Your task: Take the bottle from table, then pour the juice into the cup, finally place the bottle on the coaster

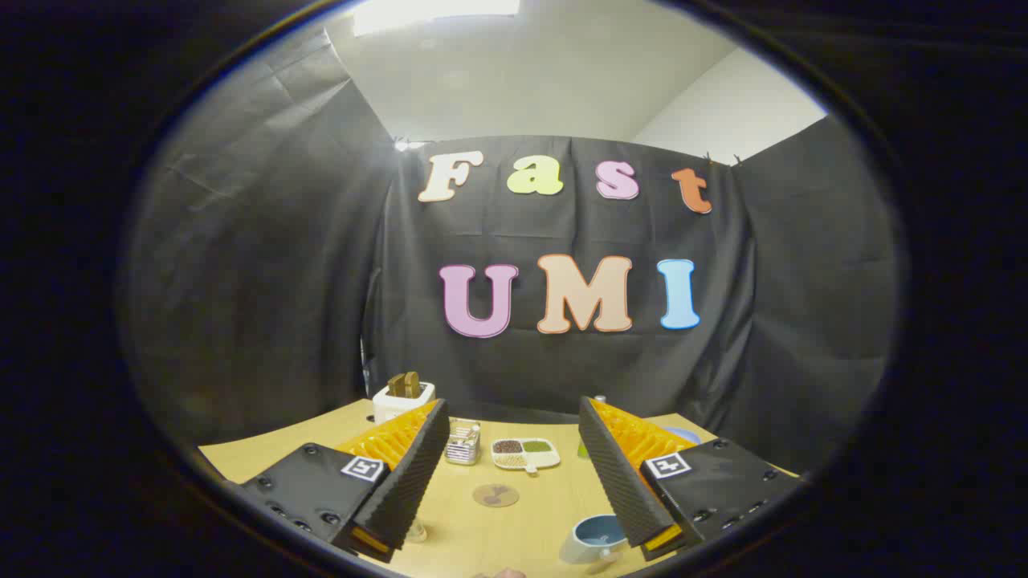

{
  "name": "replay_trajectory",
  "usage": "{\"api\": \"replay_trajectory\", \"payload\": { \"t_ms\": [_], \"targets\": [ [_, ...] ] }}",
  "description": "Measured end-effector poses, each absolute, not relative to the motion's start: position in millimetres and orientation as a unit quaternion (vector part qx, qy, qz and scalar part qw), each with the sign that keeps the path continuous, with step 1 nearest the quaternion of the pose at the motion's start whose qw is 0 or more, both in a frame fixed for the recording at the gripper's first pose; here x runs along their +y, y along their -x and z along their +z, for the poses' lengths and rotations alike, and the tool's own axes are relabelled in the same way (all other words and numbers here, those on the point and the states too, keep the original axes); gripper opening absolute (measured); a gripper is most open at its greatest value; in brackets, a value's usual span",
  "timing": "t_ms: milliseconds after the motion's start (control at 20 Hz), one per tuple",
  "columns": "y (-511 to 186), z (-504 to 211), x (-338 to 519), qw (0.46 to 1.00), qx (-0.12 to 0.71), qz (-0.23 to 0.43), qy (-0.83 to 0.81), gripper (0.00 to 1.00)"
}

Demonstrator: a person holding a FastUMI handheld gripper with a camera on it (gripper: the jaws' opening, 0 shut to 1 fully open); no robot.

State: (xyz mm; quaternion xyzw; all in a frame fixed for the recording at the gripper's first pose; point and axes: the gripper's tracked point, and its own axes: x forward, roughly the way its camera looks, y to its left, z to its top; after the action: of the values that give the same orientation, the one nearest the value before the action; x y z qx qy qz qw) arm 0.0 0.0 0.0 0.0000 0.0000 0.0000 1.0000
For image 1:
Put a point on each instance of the white divided dish with beans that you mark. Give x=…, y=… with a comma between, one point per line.
x=526, y=454

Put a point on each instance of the small clear glass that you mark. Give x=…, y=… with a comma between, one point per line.
x=416, y=531

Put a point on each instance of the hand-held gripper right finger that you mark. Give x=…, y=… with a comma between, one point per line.
x=614, y=474

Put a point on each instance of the round brown coaster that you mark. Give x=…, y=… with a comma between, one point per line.
x=495, y=495

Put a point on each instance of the blue and white cup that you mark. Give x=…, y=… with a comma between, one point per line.
x=598, y=531

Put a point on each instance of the wooden table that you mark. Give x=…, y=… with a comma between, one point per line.
x=522, y=530

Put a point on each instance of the blue plate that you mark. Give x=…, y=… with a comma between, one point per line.
x=685, y=435

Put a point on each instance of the black backdrop cloth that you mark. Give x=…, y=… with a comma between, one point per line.
x=281, y=281

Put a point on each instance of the green juice bottle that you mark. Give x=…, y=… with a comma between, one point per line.
x=582, y=450

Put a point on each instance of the ceiling light panel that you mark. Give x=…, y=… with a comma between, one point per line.
x=434, y=14

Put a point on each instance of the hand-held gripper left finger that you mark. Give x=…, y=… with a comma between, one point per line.
x=418, y=470

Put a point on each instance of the brown bread slice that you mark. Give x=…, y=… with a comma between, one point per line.
x=412, y=383
x=396, y=384

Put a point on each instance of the white toaster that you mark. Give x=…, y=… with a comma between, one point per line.
x=393, y=406

